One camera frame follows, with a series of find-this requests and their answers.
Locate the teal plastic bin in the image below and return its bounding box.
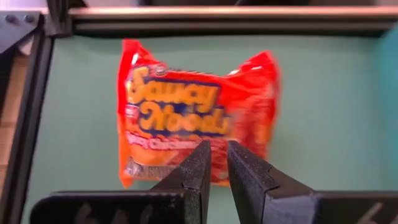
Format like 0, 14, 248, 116
376, 26, 398, 190

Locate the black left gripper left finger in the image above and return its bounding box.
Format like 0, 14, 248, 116
29, 139, 212, 224

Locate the black aluminium table frame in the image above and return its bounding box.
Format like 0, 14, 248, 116
0, 0, 398, 224

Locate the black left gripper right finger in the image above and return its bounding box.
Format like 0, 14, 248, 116
226, 140, 398, 224

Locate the red Saucy Noods packet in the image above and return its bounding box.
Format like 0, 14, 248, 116
116, 39, 280, 190

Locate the green table mat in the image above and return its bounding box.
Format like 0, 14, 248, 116
20, 34, 398, 224

